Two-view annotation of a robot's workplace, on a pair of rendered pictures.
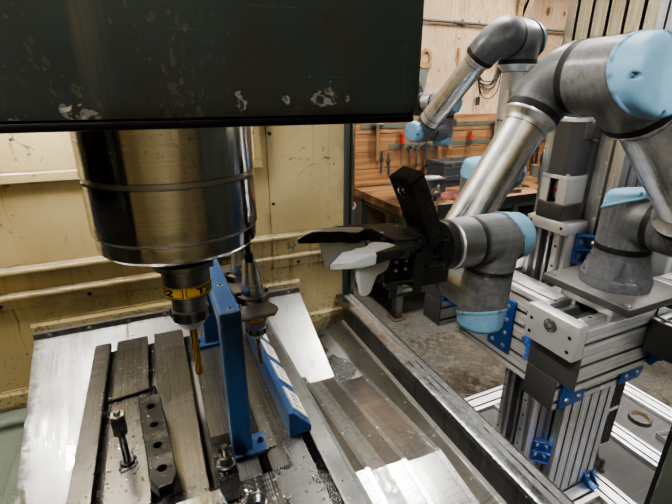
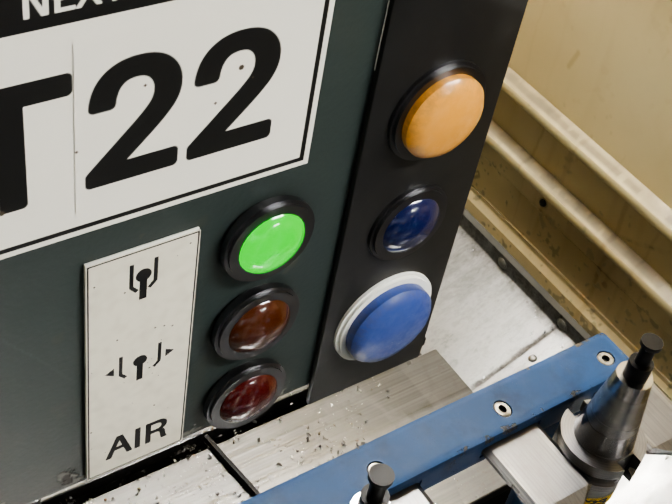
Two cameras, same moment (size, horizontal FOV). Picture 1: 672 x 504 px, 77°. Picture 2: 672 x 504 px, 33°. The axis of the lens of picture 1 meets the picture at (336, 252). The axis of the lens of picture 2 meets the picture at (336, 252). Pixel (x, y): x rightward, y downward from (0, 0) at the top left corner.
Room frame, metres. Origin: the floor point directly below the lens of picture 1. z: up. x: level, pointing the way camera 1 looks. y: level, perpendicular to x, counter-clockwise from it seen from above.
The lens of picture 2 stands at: (0.68, -0.13, 1.85)
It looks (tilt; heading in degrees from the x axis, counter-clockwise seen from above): 44 degrees down; 71
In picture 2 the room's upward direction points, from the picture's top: 12 degrees clockwise
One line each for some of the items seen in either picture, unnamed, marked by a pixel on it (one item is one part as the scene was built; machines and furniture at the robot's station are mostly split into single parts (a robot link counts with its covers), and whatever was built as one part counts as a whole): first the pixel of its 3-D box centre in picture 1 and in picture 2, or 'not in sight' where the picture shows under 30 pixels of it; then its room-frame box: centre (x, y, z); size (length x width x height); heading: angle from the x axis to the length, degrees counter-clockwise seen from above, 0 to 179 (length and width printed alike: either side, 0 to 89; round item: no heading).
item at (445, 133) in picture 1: (439, 130); not in sight; (1.66, -0.40, 1.46); 0.11 x 0.08 x 0.11; 129
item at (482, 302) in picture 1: (477, 292); not in sight; (0.63, -0.23, 1.28); 0.11 x 0.08 x 0.11; 22
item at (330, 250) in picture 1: (331, 250); not in sight; (0.54, 0.01, 1.39); 0.09 x 0.03 x 0.06; 93
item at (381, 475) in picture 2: not in sight; (376, 492); (0.85, 0.21, 1.31); 0.02 x 0.02 x 0.03
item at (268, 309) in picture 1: (259, 310); not in sight; (0.69, 0.14, 1.21); 0.07 x 0.05 x 0.01; 113
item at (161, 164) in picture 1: (173, 182); not in sight; (0.42, 0.16, 1.51); 0.16 x 0.16 x 0.12
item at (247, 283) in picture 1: (250, 276); not in sight; (0.74, 0.16, 1.26); 0.04 x 0.04 x 0.07
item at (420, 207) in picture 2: not in sight; (409, 224); (0.77, 0.09, 1.64); 0.02 x 0.01 x 0.02; 23
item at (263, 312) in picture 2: not in sight; (257, 324); (0.73, 0.07, 1.62); 0.02 x 0.01 x 0.02; 23
